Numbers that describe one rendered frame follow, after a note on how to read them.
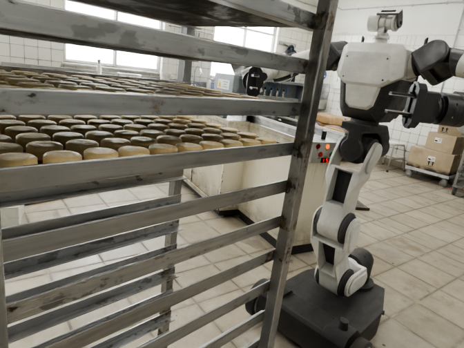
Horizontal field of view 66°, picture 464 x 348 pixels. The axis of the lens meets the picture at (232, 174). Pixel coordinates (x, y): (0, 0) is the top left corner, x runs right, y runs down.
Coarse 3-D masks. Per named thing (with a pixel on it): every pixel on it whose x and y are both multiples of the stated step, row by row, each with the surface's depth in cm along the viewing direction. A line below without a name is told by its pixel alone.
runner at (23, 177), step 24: (264, 144) 73; (288, 144) 79; (0, 168) 40; (24, 168) 42; (48, 168) 44; (72, 168) 46; (96, 168) 48; (120, 168) 51; (144, 168) 54; (168, 168) 57; (0, 192) 41
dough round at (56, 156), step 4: (48, 152) 50; (52, 152) 50; (56, 152) 50; (60, 152) 51; (64, 152) 51; (68, 152) 51; (72, 152) 52; (76, 152) 52; (44, 156) 49; (48, 156) 48; (52, 156) 48; (56, 156) 49; (60, 156) 49; (64, 156) 49; (68, 156) 49; (72, 156) 50; (76, 156) 50; (80, 156) 51; (44, 160) 48; (48, 160) 48; (52, 160) 48; (56, 160) 48; (60, 160) 48; (64, 160) 48; (68, 160) 48; (72, 160) 49; (76, 160) 49
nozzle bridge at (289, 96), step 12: (216, 72) 290; (216, 84) 290; (228, 84) 272; (240, 84) 278; (264, 84) 289; (276, 84) 294; (288, 84) 299; (300, 84) 295; (264, 96) 286; (288, 96) 303; (300, 96) 301
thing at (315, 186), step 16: (256, 128) 274; (256, 160) 275; (272, 160) 257; (288, 160) 241; (256, 176) 276; (272, 176) 257; (320, 176) 241; (304, 192) 238; (320, 192) 246; (240, 208) 299; (256, 208) 277; (272, 208) 258; (304, 208) 243; (304, 224) 248; (272, 240) 265; (304, 240) 253
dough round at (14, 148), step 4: (0, 144) 51; (4, 144) 51; (8, 144) 51; (12, 144) 52; (16, 144) 52; (0, 148) 49; (4, 148) 49; (8, 148) 49; (12, 148) 50; (16, 148) 50; (20, 148) 51; (0, 152) 48; (4, 152) 48; (8, 152) 49; (12, 152) 49; (16, 152) 50; (20, 152) 50
